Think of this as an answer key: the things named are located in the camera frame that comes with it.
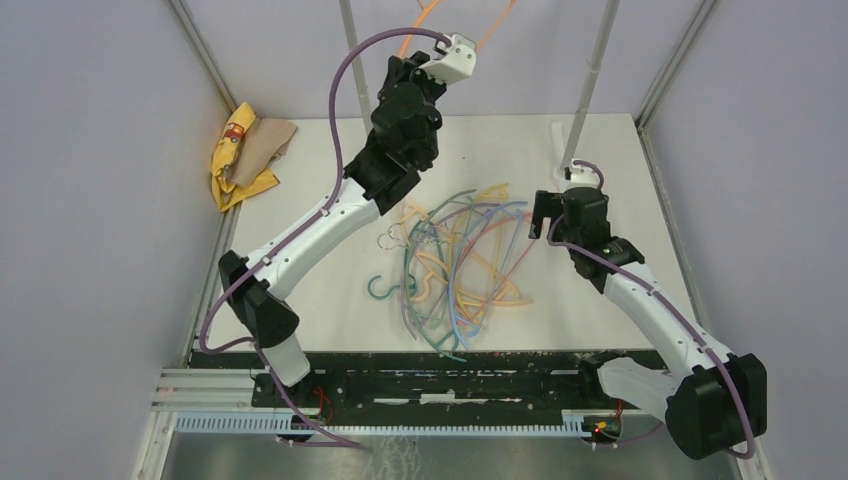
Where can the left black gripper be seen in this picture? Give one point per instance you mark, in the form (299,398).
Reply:
(408,70)

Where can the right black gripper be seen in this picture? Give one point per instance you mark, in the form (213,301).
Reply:
(545,205)

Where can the yellow hanger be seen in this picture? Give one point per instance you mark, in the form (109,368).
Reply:
(497,193)

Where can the orange hanger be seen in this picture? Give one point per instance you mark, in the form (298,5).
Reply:
(427,9)

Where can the purple hanger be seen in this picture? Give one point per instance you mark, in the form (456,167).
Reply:
(421,314)

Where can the sage green hanger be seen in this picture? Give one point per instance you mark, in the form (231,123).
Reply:
(427,229)

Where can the light blue hanger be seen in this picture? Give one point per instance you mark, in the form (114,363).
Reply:
(486,257)

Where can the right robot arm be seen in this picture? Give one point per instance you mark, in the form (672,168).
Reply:
(709,399)

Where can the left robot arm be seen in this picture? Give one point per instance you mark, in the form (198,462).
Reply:
(257,285)

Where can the right white rack foot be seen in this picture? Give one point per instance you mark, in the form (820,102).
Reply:
(560,175)

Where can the teal hanger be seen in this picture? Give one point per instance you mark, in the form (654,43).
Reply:
(388,241)

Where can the left grey rack pole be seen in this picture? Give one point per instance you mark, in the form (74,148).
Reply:
(356,65)

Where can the grey rack pole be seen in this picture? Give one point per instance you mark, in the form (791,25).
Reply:
(594,65)
(356,65)

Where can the right grey rack pole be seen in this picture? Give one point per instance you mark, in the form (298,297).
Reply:
(594,65)

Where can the peach beige hanger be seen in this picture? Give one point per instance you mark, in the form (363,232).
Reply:
(427,261)

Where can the beige cloth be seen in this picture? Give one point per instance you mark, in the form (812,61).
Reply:
(265,139)

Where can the yellow cloth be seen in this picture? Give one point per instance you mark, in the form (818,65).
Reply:
(226,192)

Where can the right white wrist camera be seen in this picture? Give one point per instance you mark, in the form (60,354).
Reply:
(582,176)

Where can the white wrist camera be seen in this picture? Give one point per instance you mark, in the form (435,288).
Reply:
(582,176)
(456,62)

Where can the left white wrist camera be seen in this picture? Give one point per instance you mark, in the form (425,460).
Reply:
(456,62)

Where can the left aluminium frame rail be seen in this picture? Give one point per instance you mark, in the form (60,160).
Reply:
(157,442)

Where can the aluminium frame rail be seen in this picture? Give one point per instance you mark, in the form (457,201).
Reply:
(683,47)
(157,442)

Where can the white slotted cable duct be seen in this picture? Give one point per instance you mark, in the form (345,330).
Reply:
(280,423)

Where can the right aluminium frame rail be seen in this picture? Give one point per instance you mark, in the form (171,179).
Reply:
(683,47)

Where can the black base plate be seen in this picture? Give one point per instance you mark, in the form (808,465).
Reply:
(479,389)

